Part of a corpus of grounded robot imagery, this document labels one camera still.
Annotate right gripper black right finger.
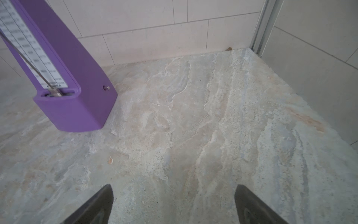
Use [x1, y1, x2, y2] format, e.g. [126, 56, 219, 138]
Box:
[235, 184, 288, 224]

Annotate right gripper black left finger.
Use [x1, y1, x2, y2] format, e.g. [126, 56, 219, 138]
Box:
[61, 184, 114, 224]

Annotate purple metronome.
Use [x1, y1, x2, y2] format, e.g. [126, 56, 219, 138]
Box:
[1, 1, 117, 132]

